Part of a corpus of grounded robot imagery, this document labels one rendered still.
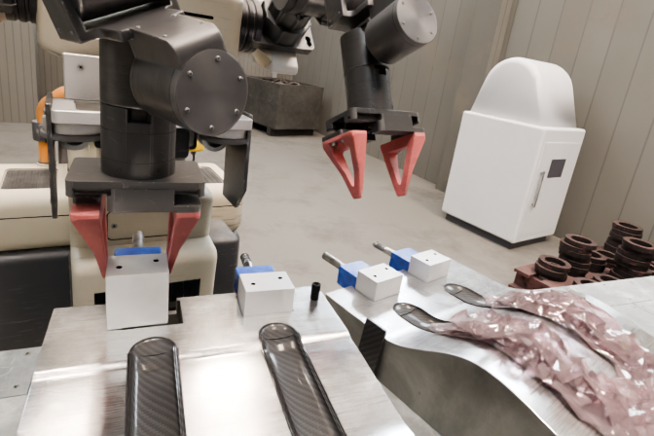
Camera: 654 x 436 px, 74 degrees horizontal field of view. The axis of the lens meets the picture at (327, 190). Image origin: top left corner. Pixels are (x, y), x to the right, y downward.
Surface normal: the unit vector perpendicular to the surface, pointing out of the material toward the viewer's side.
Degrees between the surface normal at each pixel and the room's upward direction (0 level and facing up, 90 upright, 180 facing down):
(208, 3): 98
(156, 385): 3
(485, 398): 90
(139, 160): 91
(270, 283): 0
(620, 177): 90
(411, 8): 64
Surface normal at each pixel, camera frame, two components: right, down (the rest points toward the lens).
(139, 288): 0.37, 0.35
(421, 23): 0.51, -0.13
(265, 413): 0.15, -0.93
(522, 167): -0.82, 0.06
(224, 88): 0.76, 0.31
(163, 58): -0.65, 0.51
